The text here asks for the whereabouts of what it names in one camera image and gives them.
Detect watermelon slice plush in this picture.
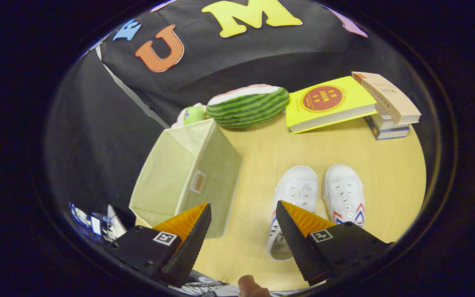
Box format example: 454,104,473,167
206,85,290,129

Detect pink green plush toy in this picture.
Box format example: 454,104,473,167
172,103,207,128

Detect white flat object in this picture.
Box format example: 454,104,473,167
106,204,127,240

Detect grey book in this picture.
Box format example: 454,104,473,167
374,103,404,131

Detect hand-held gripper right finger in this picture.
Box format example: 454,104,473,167
276,200,394,286

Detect person's white printed clothing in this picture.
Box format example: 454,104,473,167
172,270,242,297

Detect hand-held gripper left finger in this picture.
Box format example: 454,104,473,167
110,203,212,288

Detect white canvas shoe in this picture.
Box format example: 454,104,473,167
266,165,319,262
323,164,366,228

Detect blue book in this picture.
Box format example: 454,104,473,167
364,115,410,141

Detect yellow book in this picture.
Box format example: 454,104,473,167
286,76,378,134

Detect black backdrop cloth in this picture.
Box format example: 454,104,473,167
46,0,428,231

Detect blue printed items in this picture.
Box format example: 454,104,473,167
69,201,112,242

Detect tan book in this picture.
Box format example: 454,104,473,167
351,71,422,125

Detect beige fabric storage box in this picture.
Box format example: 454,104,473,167
129,118,243,240

